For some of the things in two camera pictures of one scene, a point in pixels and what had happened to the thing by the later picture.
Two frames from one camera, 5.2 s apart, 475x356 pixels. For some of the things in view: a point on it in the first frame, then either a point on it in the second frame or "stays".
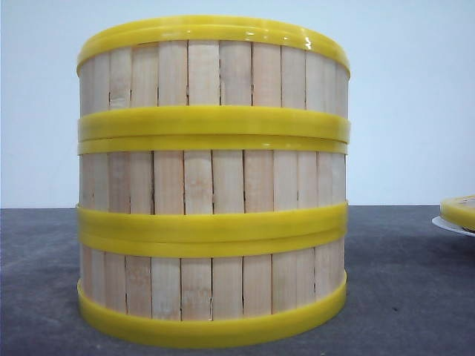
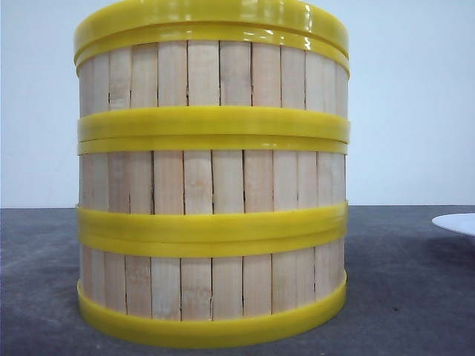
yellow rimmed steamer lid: x=459 y=211 → x=315 y=18
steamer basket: x=213 y=157 stays
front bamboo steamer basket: x=213 y=277 stays
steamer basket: x=214 y=61 stays
